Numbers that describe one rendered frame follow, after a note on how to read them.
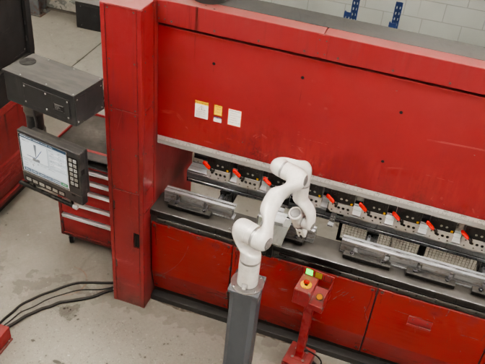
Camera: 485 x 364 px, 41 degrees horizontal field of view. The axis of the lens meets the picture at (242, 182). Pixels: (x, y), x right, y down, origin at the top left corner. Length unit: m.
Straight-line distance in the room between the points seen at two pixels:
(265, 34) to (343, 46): 0.42
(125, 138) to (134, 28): 0.73
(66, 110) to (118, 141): 0.59
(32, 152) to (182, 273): 1.42
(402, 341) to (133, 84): 2.38
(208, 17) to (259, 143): 0.81
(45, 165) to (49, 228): 1.81
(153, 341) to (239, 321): 1.04
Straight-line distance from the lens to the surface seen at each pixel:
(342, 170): 3.88
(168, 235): 4.50
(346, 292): 4.31
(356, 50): 3.50
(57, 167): 3.85
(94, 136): 4.95
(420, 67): 3.49
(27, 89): 3.74
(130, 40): 3.71
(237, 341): 4.01
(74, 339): 4.80
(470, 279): 4.26
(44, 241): 5.55
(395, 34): 3.64
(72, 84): 3.61
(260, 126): 3.87
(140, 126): 3.94
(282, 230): 4.13
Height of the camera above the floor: 3.66
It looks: 36 degrees down
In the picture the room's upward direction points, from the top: 6 degrees clockwise
